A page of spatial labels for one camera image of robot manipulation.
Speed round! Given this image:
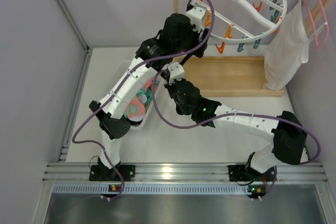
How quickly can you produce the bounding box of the white round clip hanger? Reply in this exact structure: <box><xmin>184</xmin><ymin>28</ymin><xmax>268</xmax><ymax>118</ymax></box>
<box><xmin>191</xmin><ymin>0</ymin><xmax>288</xmax><ymax>54</ymax></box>

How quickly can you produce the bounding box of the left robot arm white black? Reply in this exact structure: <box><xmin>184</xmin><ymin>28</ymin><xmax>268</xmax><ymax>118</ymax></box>
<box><xmin>89</xmin><ymin>9</ymin><xmax>209</xmax><ymax>171</ymax></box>

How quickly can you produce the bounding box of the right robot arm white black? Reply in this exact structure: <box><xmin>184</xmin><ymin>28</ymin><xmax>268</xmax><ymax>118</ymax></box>
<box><xmin>165</xmin><ymin>79</ymin><xmax>307</xmax><ymax>176</ymax></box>

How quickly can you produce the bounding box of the pink clothes hanger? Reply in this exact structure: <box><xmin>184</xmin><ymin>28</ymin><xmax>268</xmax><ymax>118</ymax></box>
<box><xmin>302</xmin><ymin>0</ymin><xmax>329</xmax><ymax>49</ymax></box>

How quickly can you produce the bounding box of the wooden clothes rack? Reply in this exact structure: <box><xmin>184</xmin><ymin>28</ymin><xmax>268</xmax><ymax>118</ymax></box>
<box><xmin>173</xmin><ymin>0</ymin><xmax>334</xmax><ymax>97</ymax></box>

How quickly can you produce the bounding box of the white plastic basket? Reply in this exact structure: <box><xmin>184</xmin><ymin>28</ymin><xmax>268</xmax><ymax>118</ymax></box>
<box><xmin>120</xmin><ymin>60</ymin><xmax>161</xmax><ymax>131</ymax></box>

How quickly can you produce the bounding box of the white tank top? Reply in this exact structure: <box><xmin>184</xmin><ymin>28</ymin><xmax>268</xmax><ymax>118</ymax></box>
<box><xmin>263</xmin><ymin>2</ymin><xmax>310</xmax><ymax>90</ymax></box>

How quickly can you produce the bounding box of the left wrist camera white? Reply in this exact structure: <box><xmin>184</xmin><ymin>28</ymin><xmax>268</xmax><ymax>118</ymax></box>
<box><xmin>186</xmin><ymin>5</ymin><xmax>207</xmax><ymax>30</ymax></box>

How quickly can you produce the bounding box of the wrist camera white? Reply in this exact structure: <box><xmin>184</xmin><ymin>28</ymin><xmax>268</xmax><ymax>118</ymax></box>
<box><xmin>186</xmin><ymin>5</ymin><xmax>207</xmax><ymax>30</ymax></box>
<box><xmin>166</xmin><ymin>61</ymin><xmax>185</xmax><ymax>85</ymax></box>

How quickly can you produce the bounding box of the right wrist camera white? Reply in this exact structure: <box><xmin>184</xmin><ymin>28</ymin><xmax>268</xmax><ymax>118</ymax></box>
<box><xmin>166</xmin><ymin>61</ymin><xmax>185</xmax><ymax>85</ymax></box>

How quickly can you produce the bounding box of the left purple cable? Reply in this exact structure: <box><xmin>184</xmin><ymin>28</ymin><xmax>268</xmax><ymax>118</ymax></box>
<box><xmin>71</xmin><ymin>0</ymin><xmax>216</xmax><ymax>201</ymax></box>

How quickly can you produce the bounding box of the purple cable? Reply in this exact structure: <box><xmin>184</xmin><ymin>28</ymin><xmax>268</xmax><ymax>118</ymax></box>
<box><xmin>71</xmin><ymin>0</ymin><xmax>216</xmax><ymax>201</ymax></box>
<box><xmin>151</xmin><ymin>70</ymin><xmax>322</xmax><ymax>201</ymax></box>

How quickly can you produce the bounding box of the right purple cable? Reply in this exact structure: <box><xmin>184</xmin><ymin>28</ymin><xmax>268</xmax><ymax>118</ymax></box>
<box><xmin>151</xmin><ymin>70</ymin><xmax>322</xmax><ymax>201</ymax></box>

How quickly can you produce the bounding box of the aluminium rail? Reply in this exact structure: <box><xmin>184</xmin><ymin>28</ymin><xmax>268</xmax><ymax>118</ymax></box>
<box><xmin>43</xmin><ymin>163</ymin><xmax>328</xmax><ymax>198</ymax></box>

